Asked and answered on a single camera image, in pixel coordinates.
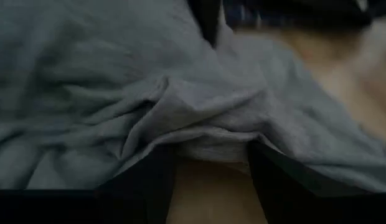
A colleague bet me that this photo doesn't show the small light grey cloth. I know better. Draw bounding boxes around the small light grey cloth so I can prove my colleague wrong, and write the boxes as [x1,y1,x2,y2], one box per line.
[0,0,386,194]

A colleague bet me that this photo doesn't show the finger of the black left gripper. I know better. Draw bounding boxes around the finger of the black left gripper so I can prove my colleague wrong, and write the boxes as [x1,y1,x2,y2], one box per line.
[186,0,222,50]

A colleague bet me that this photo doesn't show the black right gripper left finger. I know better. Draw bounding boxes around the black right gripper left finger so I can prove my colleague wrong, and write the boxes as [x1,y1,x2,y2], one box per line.
[0,145,177,224]

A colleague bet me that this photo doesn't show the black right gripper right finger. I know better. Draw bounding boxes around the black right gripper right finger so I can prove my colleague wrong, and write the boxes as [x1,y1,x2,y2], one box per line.
[247,141,386,224]

